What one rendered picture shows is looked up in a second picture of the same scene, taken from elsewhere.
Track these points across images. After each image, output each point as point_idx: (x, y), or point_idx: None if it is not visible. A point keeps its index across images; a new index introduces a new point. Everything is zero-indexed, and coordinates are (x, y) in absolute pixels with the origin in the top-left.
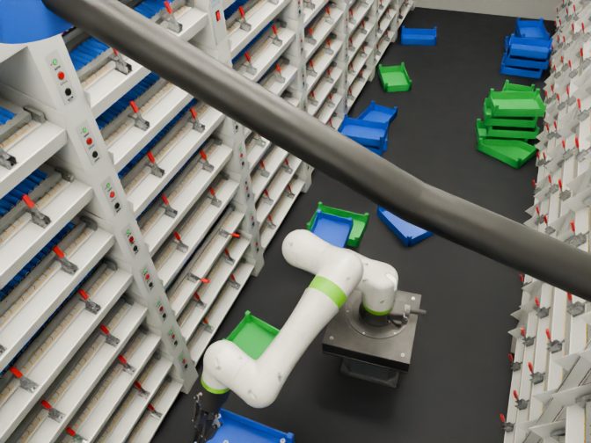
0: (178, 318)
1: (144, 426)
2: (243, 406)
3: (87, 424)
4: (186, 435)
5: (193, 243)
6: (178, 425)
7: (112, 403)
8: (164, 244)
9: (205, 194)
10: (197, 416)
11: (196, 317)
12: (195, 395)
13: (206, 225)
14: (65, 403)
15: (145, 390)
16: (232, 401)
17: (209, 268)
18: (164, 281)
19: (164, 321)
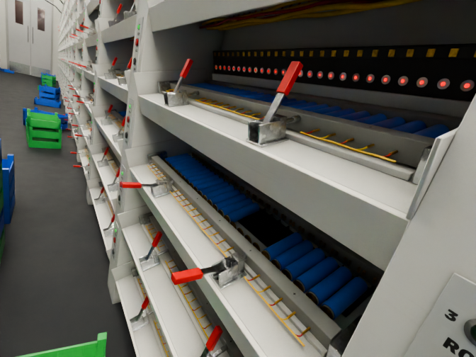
0: (154, 224)
1: (112, 224)
2: (4, 317)
3: (112, 126)
4: (74, 260)
5: (174, 110)
6: (91, 261)
7: (108, 132)
8: (195, 87)
9: (302, 112)
10: (74, 276)
11: (139, 251)
12: (96, 288)
13: (202, 122)
14: (113, 79)
15: (113, 185)
16: (30, 312)
17: (167, 232)
18: (143, 95)
19: (126, 146)
